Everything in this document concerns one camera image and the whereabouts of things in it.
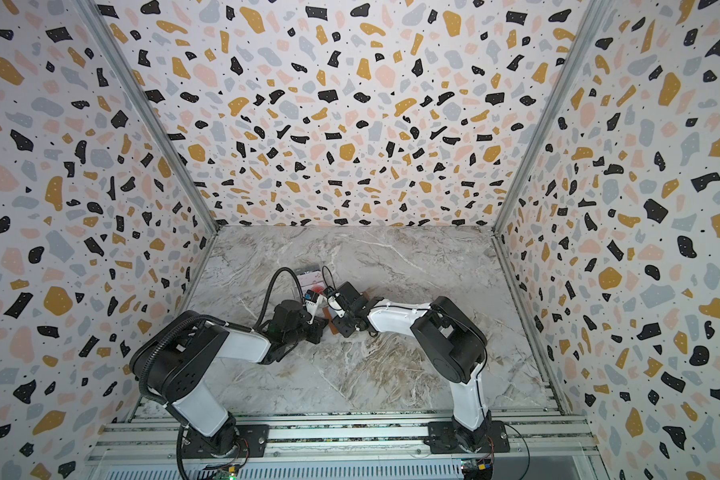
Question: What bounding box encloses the black corrugated cable conduit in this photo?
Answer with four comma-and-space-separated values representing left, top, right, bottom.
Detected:
137, 266, 306, 409

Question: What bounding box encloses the clear plastic card box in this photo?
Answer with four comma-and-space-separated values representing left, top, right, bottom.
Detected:
295, 265, 326, 293

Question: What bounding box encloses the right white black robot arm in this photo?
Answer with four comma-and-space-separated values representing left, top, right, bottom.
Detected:
326, 282, 491, 451

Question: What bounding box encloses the aluminium mounting rail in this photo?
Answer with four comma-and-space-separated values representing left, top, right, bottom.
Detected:
86, 409, 600, 465

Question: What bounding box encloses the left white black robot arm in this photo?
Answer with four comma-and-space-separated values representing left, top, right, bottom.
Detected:
129, 300, 329, 458

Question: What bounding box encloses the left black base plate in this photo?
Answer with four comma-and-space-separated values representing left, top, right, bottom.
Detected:
177, 424, 270, 461

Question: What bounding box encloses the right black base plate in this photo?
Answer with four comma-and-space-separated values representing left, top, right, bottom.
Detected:
423, 419, 510, 456

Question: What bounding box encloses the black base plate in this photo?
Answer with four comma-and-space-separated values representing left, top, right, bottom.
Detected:
177, 424, 270, 461
423, 419, 510, 456

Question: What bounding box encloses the brown leather card holder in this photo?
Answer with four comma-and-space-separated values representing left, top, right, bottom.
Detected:
331, 292, 382, 338

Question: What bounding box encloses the white ventilation grille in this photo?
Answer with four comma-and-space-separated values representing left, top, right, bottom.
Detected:
97, 459, 464, 479

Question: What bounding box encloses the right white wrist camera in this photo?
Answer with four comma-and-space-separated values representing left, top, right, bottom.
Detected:
324, 287, 345, 318

